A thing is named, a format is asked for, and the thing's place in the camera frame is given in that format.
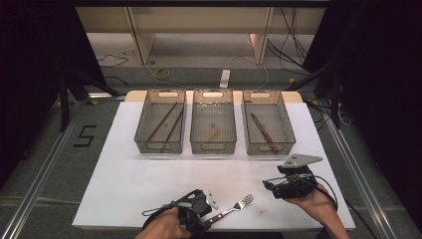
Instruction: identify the person's left hand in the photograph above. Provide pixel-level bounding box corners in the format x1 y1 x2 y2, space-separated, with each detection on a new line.
133 207 193 239

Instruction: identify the thin black floor cable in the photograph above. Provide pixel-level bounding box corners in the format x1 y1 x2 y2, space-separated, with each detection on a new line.
99 54 129 69

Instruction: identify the person's right hand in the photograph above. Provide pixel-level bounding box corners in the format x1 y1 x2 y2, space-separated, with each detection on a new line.
286 184 337 217

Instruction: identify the light wooden shelf unit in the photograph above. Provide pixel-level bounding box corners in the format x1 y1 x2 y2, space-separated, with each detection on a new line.
77 6 326 66

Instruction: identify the yellow tape roll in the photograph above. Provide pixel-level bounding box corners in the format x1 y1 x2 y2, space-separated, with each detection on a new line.
154 68 171 81

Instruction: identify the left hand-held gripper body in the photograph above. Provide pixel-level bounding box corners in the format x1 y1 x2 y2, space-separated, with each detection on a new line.
178 189 219 218

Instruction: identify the black metal stand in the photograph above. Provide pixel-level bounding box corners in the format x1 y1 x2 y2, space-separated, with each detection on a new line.
285 63 342 129
58 66 122 133

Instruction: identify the white power strip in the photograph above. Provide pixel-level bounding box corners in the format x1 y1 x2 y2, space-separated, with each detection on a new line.
219 69 231 90

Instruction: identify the wooden-handled fork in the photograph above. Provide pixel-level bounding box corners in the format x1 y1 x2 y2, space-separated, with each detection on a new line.
203 193 255 226

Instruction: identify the wooden-handled knife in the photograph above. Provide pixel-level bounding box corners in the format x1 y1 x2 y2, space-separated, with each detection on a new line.
249 112 281 153

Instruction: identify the dark brown chopstick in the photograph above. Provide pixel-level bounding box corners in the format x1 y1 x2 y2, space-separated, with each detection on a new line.
163 109 185 142
146 102 178 142

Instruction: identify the aluminium floor rail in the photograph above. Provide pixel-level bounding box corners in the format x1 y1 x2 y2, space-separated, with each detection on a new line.
0 99 88 239
322 116 399 239

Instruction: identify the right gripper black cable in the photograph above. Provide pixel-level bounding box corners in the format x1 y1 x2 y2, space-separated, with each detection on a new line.
298 173 339 212

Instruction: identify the bundle of black cables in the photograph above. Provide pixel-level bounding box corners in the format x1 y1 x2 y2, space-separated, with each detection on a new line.
267 7 312 76

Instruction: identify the white floor cable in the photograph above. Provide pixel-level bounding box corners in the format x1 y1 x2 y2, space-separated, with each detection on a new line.
228 54 271 91

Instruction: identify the translucent grey plastic bin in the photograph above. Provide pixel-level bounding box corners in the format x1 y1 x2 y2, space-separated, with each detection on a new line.
189 88 238 155
133 89 187 154
241 89 297 156

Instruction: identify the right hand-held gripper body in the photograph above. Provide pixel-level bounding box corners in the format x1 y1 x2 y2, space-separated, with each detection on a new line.
274 153 323 199

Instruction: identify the white table mat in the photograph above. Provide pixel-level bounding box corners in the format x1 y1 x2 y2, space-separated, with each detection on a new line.
72 100 356 231

